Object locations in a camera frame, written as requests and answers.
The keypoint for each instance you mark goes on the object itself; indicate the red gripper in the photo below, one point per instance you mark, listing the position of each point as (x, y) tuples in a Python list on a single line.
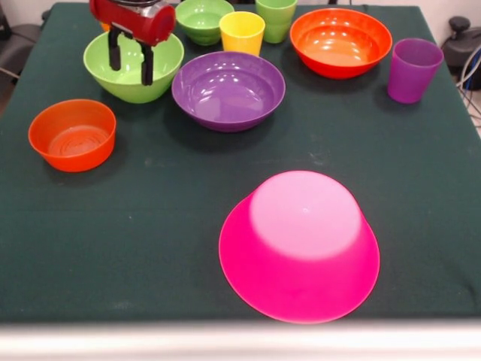
[(143, 24)]

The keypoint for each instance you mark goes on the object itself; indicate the large green plastic bowl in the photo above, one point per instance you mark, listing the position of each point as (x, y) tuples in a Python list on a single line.
[(127, 86)]

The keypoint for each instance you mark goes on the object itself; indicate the purple plastic bowl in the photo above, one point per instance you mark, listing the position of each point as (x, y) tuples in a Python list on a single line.
[(229, 94)]

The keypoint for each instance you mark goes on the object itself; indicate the pink plastic bowl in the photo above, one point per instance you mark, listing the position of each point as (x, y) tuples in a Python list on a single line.
[(300, 255)]

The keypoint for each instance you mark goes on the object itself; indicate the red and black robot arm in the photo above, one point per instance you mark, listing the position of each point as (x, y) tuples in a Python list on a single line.
[(131, 2)]

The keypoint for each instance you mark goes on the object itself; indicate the orange plastic cup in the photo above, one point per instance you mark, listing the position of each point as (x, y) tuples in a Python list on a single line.
[(105, 27)]

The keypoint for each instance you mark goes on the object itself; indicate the small green plastic bowl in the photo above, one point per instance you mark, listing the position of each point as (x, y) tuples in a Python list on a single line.
[(203, 22)]

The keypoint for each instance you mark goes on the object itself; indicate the small red-orange plastic bowl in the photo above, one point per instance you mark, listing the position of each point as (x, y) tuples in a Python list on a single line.
[(71, 139)]

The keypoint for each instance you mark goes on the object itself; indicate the grey office chair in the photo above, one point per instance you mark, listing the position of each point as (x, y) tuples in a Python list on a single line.
[(19, 45)]

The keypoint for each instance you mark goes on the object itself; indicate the yellow plastic cup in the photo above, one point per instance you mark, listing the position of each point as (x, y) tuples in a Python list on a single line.
[(242, 35)]

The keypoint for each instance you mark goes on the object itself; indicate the green plastic cup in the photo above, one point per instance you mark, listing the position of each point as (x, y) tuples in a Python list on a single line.
[(280, 22)]

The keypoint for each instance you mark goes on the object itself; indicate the dark green tablecloth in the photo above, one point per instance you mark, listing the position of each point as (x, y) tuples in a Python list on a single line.
[(150, 244)]

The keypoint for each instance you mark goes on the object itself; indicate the large red-orange plastic bowl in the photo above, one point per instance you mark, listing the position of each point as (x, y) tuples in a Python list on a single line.
[(340, 45)]

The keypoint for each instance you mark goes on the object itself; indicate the purple plastic cup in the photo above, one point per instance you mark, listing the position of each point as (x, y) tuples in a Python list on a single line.
[(413, 71)]

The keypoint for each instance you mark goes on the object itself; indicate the black chair base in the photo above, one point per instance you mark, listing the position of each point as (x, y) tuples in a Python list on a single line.
[(460, 45)]

